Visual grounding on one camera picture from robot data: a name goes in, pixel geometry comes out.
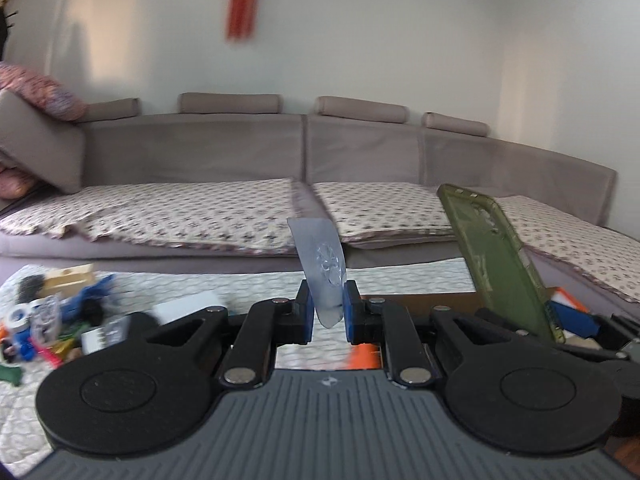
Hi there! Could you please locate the pink floral pillow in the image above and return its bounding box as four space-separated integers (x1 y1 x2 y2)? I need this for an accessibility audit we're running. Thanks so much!
0 166 39 200
0 62 88 122

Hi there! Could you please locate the pink floral pillow top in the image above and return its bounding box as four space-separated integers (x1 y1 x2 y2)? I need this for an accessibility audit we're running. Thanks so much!
0 62 88 122

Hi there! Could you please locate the translucent plastic scraper card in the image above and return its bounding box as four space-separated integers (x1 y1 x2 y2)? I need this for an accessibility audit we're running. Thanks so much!
288 218 346 328

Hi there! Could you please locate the floral sofa cover left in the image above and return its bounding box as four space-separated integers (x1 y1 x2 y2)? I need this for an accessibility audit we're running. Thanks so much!
1 179 297 256

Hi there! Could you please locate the grey large cushion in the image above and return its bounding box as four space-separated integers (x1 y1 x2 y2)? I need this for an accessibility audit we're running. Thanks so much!
0 90 86 194

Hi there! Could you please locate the cream wooden block holder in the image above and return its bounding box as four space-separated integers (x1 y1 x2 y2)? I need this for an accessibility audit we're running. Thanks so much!
40 264 96 298

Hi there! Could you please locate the pink clothespin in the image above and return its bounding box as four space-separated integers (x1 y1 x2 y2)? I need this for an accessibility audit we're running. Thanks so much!
37 348 64 368

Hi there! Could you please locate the black steel wool scrubber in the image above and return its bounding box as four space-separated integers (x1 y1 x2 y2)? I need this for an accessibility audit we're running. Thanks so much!
16 274 46 304

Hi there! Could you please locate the green yellow candy pack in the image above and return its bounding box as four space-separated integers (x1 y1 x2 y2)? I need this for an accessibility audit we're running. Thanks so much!
49 322 92 353

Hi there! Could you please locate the green transparent phone case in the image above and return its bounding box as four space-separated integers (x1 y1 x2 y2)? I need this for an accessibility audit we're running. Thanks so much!
437 184 565 344

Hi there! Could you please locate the green plastic flat piece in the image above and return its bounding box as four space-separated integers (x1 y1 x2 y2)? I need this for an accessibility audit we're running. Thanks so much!
0 364 23 387

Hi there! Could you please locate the grey sectional sofa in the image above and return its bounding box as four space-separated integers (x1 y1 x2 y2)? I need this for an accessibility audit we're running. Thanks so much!
0 91 640 306

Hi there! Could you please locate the red chinese knot tassel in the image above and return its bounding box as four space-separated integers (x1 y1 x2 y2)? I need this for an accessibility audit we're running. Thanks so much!
221 0 281 42

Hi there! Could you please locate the black round ball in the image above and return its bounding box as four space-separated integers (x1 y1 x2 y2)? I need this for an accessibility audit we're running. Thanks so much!
78 298 105 327

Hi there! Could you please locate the white comb-edged block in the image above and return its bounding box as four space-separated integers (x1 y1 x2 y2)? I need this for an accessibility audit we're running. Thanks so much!
80 327 111 356

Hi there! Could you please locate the floral sofa cover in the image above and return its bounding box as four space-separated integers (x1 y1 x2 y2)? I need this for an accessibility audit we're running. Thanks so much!
311 182 639 304
1 179 297 256

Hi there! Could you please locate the white paper pad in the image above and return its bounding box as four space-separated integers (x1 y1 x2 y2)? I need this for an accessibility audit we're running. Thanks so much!
150 292 222 325

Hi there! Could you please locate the floral sofa cover right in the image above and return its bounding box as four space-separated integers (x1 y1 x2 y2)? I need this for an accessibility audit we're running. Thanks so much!
311 182 639 304

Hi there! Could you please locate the pink floral pillow lower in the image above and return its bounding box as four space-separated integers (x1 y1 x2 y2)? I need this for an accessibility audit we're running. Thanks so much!
0 166 39 200

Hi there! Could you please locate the blue rubber glove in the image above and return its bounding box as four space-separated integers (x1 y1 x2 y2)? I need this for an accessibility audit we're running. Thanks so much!
61 274 115 323

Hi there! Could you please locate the blue plastic lid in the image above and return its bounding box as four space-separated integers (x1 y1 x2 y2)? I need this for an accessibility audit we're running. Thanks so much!
13 330 37 362

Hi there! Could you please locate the white foam tape roll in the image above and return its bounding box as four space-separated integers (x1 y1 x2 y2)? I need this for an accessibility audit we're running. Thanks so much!
3 304 32 334

